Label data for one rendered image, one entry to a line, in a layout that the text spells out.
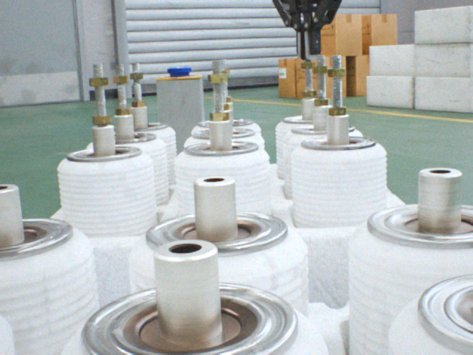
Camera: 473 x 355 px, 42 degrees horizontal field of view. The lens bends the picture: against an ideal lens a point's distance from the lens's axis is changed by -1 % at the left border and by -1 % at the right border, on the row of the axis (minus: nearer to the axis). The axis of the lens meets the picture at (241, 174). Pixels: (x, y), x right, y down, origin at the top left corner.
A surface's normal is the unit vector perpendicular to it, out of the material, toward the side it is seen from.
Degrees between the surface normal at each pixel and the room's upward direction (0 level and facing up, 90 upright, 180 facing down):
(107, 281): 90
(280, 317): 4
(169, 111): 90
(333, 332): 0
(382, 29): 90
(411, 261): 58
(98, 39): 90
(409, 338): 43
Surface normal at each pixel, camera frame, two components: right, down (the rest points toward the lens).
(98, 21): 0.48, 0.15
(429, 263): -0.34, -0.36
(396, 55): -0.86, 0.14
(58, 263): 0.68, -0.47
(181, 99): 0.00, 0.18
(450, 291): 0.00, -0.97
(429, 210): -0.69, 0.17
